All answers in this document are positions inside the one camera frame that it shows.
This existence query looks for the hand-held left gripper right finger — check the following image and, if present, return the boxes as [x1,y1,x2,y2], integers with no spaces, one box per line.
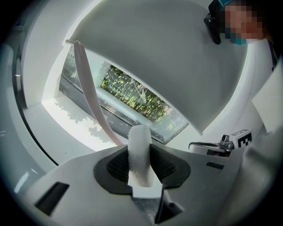
[149,141,277,226]

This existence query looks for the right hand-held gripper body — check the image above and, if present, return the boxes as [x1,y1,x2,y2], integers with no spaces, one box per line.
[220,129,253,153]

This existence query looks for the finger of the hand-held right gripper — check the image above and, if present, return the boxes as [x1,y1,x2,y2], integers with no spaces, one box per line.
[188,142,229,158]

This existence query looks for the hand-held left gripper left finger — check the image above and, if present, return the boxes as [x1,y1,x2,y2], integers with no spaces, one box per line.
[22,144,153,226]

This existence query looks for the pink-handled white sponge cleaning tool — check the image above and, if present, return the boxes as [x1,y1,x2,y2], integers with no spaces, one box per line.
[73,40,163,198]

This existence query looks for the white window ledge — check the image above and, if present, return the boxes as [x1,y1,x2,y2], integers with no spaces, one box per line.
[41,96,124,154]

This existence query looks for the glass window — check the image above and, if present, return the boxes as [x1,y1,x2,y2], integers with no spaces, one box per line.
[58,45,190,144]

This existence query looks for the white roller window blind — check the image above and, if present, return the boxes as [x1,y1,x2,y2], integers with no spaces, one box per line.
[65,0,252,136]

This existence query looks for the person's head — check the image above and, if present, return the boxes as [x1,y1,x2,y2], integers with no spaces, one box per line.
[212,0,275,46]

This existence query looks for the black head camera strap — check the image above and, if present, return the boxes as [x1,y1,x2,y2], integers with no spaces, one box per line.
[203,12,222,45]

